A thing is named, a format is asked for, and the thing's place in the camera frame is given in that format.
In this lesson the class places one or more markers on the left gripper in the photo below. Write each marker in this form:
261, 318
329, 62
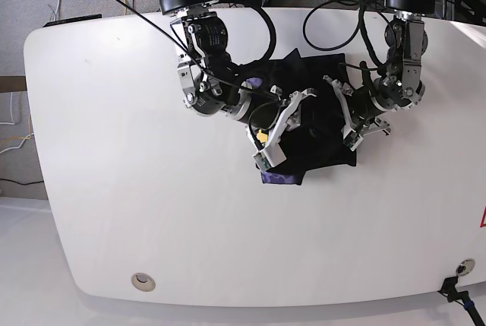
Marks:
392, 85

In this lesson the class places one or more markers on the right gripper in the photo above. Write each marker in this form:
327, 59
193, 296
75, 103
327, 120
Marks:
244, 104

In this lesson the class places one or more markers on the black T-shirt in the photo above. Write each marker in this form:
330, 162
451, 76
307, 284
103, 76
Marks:
317, 142

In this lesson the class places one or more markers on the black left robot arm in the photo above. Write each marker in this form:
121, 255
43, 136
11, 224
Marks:
419, 7

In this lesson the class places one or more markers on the red warning sticker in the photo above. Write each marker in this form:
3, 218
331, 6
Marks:
483, 219

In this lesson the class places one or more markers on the round table grommet right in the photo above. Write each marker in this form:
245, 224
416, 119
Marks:
465, 267

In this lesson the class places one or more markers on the round table grommet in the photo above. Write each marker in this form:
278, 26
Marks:
465, 267
143, 282

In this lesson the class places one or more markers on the round table grommet left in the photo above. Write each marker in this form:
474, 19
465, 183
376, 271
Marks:
143, 282

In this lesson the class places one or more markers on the black flat bar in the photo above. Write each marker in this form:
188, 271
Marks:
73, 20

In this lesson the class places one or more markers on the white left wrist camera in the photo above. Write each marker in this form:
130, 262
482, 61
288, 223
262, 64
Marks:
349, 133

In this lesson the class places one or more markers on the black cable clamp plug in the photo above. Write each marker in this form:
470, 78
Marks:
450, 292

